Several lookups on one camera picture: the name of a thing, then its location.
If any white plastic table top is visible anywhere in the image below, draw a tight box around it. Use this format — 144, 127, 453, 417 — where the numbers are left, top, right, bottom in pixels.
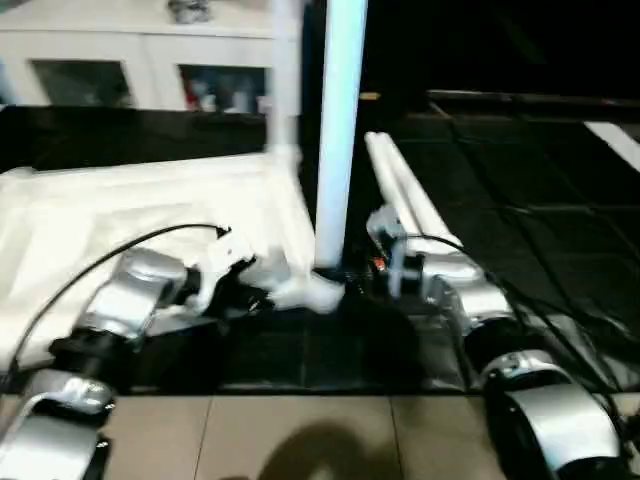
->
0, 150, 346, 373

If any black work mat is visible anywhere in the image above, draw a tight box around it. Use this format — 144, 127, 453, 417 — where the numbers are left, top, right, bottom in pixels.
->
0, 100, 640, 397

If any white edge strip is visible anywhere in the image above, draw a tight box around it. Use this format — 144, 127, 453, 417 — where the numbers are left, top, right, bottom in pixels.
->
584, 120, 640, 173

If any grey object on cabinet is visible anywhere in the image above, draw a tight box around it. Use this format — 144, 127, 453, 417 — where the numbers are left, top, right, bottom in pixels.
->
168, 0, 213, 23

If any white plastic table leg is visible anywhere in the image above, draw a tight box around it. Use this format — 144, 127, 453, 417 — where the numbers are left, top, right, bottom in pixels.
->
312, 0, 370, 275
363, 132, 433, 243
375, 131, 464, 253
264, 0, 305, 167

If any black metal rail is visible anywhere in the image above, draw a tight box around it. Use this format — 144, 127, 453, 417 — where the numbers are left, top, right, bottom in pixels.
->
428, 90, 640, 114

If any white glass-door cabinet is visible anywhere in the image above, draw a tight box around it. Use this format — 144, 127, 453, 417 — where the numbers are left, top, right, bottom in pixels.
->
0, 0, 301, 113

